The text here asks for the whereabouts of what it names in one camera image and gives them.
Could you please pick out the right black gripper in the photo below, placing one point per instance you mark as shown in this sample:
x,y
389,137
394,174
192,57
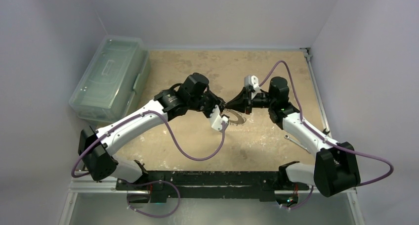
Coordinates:
x,y
247,101

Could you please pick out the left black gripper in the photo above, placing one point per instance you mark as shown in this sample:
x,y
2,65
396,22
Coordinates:
x,y
215,101

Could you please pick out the large keyring with keys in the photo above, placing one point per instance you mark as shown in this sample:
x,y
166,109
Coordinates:
x,y
235,118

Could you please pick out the translucent green plastic storage box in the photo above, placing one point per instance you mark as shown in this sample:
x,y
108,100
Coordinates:
x,y
113,83

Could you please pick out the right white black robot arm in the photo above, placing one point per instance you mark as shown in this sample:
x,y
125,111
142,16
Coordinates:
x,y
335,168

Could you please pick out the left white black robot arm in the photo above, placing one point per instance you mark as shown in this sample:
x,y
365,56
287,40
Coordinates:
x,y
97,148

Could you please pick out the silver wrench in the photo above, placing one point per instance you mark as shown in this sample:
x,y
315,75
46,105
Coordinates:
x,y
296,142

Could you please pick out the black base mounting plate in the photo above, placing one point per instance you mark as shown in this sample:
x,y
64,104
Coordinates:
x,y
260,185

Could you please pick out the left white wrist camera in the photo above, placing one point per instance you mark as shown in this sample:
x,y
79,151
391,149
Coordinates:
x,y
217,121

